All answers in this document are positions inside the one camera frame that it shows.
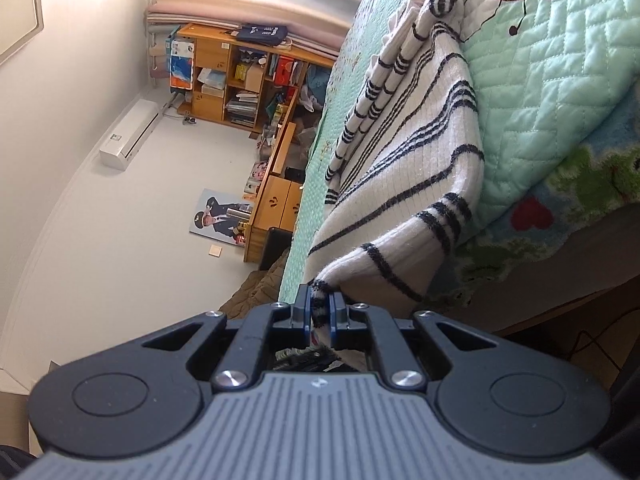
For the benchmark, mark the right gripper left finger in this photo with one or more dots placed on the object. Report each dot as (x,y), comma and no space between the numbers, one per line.
(232,354)

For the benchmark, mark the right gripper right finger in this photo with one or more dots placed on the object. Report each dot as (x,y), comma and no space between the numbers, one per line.
(407,353)

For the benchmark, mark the white black striped sweater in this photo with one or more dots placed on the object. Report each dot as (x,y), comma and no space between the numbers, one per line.
(398,162)

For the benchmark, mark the poster of uniformed children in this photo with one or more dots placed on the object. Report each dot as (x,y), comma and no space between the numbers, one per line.
(222,217)

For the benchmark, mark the blue patterned bed sheet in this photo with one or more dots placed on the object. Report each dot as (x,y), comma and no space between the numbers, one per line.
(600,176)

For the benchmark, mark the wooden bookshelf desk unit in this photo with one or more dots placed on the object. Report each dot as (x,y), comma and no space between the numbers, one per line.
(263,91)

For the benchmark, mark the dark blue hanging bag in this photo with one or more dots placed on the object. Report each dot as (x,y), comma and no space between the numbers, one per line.
(264,35)

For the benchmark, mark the green quilted bee bedspread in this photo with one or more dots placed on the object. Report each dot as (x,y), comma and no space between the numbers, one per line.
(546,73)

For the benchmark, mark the white wall air conditioner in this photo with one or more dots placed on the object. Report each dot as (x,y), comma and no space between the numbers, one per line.
(129,134)

